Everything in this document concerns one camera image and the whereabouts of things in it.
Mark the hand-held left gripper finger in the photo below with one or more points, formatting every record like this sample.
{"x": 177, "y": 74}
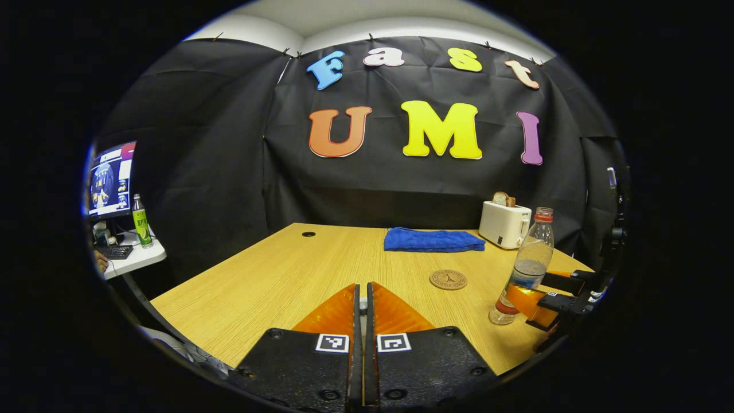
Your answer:
{"x": 356, "y": 344}
{"x": 370, "y": 344}

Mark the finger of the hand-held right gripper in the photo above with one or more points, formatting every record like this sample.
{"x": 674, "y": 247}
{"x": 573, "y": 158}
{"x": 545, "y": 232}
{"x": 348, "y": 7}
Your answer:
{"x": 567, "y": 282}
{"x": 565, "y": 307}

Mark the clear plastic water bottle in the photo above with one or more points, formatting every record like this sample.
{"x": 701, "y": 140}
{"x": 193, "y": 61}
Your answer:
{"x": 530, "y": 252}

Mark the round wooden coaster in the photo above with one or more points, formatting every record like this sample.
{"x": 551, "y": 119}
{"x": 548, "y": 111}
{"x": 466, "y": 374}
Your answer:
{"x": 448, "y": 280}

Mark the green drink bottle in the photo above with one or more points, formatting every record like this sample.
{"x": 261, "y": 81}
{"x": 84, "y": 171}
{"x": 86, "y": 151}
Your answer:
{"x": 141, "y": 223}

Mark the white toaster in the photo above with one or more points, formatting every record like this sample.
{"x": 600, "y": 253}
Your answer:
{"x": 502, "y": 225}

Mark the blue towel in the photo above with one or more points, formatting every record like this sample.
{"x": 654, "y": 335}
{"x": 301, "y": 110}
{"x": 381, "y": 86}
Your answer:
{"x": 433, "y": 241}

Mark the black backdrop cloth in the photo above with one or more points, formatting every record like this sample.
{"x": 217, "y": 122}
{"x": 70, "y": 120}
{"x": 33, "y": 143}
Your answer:
{"x": 229, "y": 172}

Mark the white side table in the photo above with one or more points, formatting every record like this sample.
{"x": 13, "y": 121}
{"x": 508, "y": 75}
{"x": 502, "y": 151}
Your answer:
{"x": 143, "y": 258}

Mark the black keyboard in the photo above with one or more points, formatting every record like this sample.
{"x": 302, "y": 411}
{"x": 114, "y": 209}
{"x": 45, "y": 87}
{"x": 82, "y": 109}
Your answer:
{"x": 114, "y": 252}

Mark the computer monitor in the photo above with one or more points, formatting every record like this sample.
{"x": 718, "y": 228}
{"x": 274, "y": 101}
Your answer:
{"x": 110, "y": 180}

